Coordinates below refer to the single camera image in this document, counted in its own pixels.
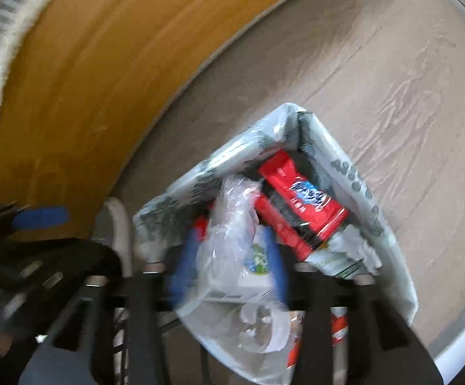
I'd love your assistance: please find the waste bin with printed liner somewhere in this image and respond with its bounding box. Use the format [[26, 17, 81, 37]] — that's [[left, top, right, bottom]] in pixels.
[[133, 102, 418, 385]]

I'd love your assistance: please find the red packet with blue logo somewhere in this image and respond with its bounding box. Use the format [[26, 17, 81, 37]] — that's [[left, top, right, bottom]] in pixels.
[[252, 148, 350, 262]]

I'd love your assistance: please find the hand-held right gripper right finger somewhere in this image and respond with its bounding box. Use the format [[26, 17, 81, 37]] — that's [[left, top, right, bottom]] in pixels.
[[264, 228, 444, 385]]

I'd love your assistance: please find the clear plastic bag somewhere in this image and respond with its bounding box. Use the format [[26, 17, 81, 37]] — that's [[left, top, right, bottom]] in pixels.
[[175, 174, 294, 354]]

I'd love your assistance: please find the wooden bed with yellow sheet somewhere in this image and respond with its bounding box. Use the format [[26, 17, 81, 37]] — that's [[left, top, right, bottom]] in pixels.
[[0, 0, 364, 242]]

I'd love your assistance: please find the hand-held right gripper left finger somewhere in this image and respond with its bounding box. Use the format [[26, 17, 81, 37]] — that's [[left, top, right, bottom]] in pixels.
[[28, 228, 200, 385]]

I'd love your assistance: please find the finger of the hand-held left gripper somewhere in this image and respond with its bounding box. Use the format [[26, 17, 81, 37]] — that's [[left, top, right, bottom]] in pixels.
[[0, 202, 69, 232]]

